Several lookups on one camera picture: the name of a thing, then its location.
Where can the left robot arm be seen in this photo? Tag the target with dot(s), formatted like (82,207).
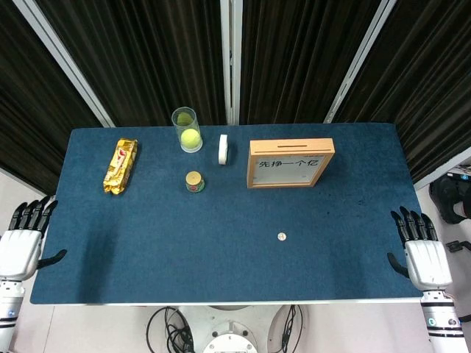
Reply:
(9,309)

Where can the small jar gold lid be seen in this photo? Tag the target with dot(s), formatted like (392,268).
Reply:
(195,182)

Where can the clear plastic cylinder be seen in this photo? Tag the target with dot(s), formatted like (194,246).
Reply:
(185,121)

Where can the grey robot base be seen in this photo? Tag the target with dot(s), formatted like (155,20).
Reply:
(232,331)

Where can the blue table mat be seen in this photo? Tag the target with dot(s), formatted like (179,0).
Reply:
(184,239)

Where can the wooden coin box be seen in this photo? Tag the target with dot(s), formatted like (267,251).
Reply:
(290,147)

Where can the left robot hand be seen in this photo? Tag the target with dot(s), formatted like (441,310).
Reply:
(18,253)

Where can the small silver coin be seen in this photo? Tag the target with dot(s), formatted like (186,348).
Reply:
(281,236)

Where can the white tape roll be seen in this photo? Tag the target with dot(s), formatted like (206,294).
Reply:
(222,149)

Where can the white frame post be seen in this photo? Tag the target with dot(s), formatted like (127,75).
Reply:
(358,59)
(441,171)
(62,51)
(231,55)

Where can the gold snack package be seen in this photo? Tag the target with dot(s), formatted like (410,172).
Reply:
(119,167)

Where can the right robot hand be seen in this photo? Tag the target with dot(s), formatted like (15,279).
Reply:
(428,264)

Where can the black curtain panel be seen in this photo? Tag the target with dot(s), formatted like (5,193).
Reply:
(147,55)
(29,110)
(423,73)
(294,55)

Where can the black bag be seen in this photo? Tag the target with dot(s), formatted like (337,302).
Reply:
(447,198)

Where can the yellow tennis ball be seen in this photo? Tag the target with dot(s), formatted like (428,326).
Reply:
(191,139)

